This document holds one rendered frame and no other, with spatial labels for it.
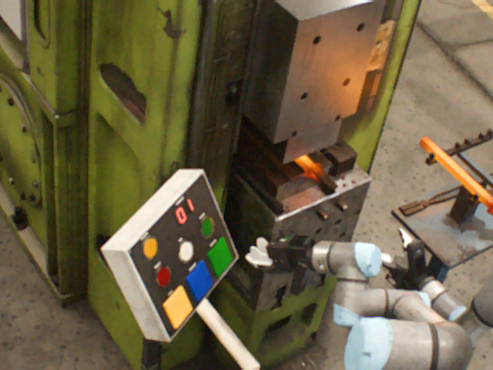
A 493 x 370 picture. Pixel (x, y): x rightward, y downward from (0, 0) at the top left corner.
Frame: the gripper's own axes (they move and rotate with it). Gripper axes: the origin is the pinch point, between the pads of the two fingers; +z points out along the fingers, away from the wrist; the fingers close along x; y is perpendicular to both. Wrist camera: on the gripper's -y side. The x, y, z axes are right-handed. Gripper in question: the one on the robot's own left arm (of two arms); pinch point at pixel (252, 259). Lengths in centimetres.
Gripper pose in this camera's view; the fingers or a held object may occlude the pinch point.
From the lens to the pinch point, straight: 211.4
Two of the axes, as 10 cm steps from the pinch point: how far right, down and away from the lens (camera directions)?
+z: -8.2, -0.1, 5.8
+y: -3.1, -8.3, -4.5
